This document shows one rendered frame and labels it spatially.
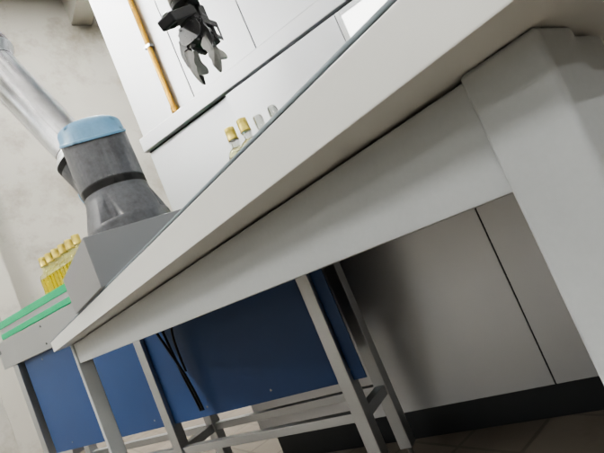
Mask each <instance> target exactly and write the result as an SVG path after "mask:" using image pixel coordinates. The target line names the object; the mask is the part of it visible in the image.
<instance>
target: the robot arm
mask: <svg viewBox="0 0 604 453"><path fill-rule="evenodd" d="M167 2H168V4H169V6H170V7H171V9H172V11H170V12H166V13H164V14H163V16H162V19H161V20H160V21H159V22H158V23H157V24H158V25H159V27H160V28H161V29H162V31H168V30H171V29H174V28H175V27H177V26H180V27H181V28H180V29H178V31H179V33H178V37H179V39H180V41H179V45H180V51H181V55H182V59H183V61H184V62H185V64H186V66H187V67H188V68H189V69H190V71H191V72H192V73H193V75H194V76H195V77H196V78H197V79H198V80H199V81H200V82H201V83H202V84H206V83H205V78H204V75H207V74H208V73H209V70H208V68H207V67H206V66H205V65H204V64H203V63H202V62H201V60H200V55H199V54H201V55H205V56H206V55H207V54H209V58H210V59H211V60H212V65H213V66H214V67H215V68H216V69H217V70H218V71H219V72H222V61H221V59H227V54H226V53H225V52H224V51H223V50H221V49H219V48H218V47H217V45H218V44H219V43H220V40H224V39H223V36H222V34H221V31H220V29H219V28H218V24H217V22H215V21H212V20H210V19H209V18H208V15H207V13H206V11H205V8H204V6H203V5H201V4H200V2H199V0H167ZM214 26H215V27H217V28H218V32H219V34H220V35H218V34H217V32H216V29H215V27H214ZM193 50H194V51H193ZM13 53H14V49H13V44H12V42H11V41H9V40H8V39H7V38H6V37H5V36H4V34H3V33H2V32H0V103H2V104H3V106H4V107H5V108H6V109H7V110H8V111H9V112H11V113H12V115H13V116H14V117H15V118H16V119H17V120H18V121H20V122H21V124H22V125H23V126H24V127H25V128H26V129H27V130H28V131H29V132H30V133H31V134H32V135H33V136H34V137H35V138H36V139H37V140H38V141H39V142H40V143H41V144H42V145H43V146H44V147H45V148H46V149H47V150H48V151H49V152H50V153H51V154H52V155H53V157H54V158H55V159H56V160H57V171H58V173H59V174H60V175H61V176H62V177H63V178H64V179H65V180H66V181H67V182H68V183H69V184H70V185H71V186H72V187H73V188H74V189H75V190H76V192H77V193H78V196H79V198H80V200H81V201H82V202H83V203H84V204H85V207H86V216H87V234H88V236H89V235H94V234H98V233H101V232H104V231H107V230H111V229H113V228H116V227H122V226H126V225H128V224H131V223H135V222H138V221H141V220H144V219H148V218H152V217H156V216H159V215H163V214H165V213H169V212H171V210H170V209H169V208H168V207H167V206H166V205H165V204H164V202H163V201H162V200H161V199H160V198H159V197H158V195H157V194H156V193H155V192H154V191H153V190H152V189H151V188H150V186H149V185H148V182H147V179H146V177H145V175H144V173H143V171H142V168H141V166H140V164H139V162H138V159H137V157H136V154H135V152H134V150H133V148H132V145H131V144H130V142H129V138H128V136H127V134H126V129H124V128H123V126H122V124H121V122H120V120H119V119H118V118H116V117H114V116H111V115H96V116H91V117H86V118H83V119H80V120H75V119H74V118H73V117H72V116H71V115H70V114H69V113H68V112H67V111H66V110H65V109H64V108H63V106H62V105H61V104H60V103H59V102H58V101H57V100H56V99H55V98H54V97H53V96H52V95H51V94H50V93H49V92H48V91H47V90H46V89H45V88H44V87H43V86H42V85H41V83H40V82H39V81H38V80H37V79H36V78H35V77H34V76H33V75H32V74H31V73H30V72H29V71H28V70H27V69H26V68H25V67H24V66H23V65H22V64H21V63H20V61H19V60H18V59H17V58H16V57H15V56H14V55H13Z"/></svg>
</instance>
